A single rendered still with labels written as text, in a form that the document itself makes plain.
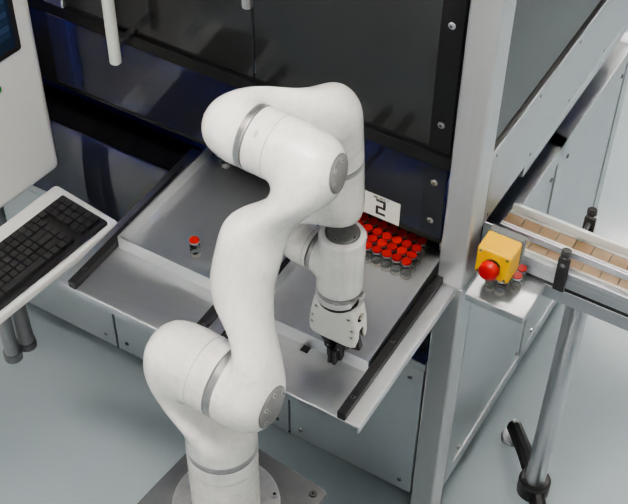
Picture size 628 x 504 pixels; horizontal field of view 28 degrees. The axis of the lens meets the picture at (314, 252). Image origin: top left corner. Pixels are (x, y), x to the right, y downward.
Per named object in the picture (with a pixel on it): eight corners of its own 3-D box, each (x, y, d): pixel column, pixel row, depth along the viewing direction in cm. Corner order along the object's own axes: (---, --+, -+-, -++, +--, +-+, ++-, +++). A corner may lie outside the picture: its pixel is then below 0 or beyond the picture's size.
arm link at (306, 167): (204, 383, 203) (287, 428, 197) (160, 408, 193) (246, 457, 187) (277, 95, 184) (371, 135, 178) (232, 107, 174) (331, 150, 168)
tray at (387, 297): (335, 215, 268) (336, 204, 265) (445, 261, 259) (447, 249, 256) (251, 320, 247) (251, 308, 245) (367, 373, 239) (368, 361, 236)
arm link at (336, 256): (302, 286, 223) (346, 308, 220) (304, 233, 214) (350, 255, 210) (328, 259, 228) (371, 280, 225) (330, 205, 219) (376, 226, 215)
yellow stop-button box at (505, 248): (489, 248, 251) (493, 223, 245) (522, 262, 248) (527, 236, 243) (472, 272, 246) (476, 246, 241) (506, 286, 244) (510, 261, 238)
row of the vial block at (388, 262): (335, 242, 262) (336, 227, 259) (412, 275, 256) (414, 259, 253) (330, 249, 261) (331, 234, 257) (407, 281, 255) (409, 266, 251)
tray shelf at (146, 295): (193, 153, 284) (192, 146, 283) (471, 270, 260) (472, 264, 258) (59, 287, 255) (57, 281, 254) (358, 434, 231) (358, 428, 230)
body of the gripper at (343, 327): (373, 290, 226) (370, 332, 234) (325, 269, 229) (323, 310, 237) (353, 317, 221) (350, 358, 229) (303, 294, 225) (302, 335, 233)
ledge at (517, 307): (493, 256, 263) (494, 250, 261) (550, 280, 258) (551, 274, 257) (464, 299, 254) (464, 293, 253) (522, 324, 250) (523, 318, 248)
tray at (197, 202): (210, 154, 281) (210, 142, 278) (310, 196, 272) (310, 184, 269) (119, 248, 261) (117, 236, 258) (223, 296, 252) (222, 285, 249)
